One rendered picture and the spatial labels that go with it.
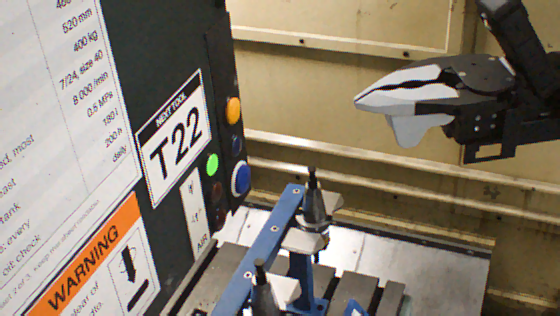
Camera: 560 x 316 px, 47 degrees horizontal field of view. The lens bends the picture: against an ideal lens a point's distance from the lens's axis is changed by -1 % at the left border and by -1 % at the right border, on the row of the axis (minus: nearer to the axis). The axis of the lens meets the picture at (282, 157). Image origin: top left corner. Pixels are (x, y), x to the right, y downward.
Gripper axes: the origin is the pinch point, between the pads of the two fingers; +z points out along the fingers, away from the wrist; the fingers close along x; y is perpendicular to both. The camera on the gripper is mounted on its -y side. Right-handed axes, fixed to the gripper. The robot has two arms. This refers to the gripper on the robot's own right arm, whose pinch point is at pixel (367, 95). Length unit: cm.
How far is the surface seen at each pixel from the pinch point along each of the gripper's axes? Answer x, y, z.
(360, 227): 65, 79, -15
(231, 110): -0.8, -0.8, 12.7
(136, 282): -15.0, 4.4, 21.8
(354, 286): 44, 76, -9
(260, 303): 11.8, 39.8, 12.5
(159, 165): -10.0, -2.6, 18.8
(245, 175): -0.2, 7.2, 12.3
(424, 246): 57, 81, -29
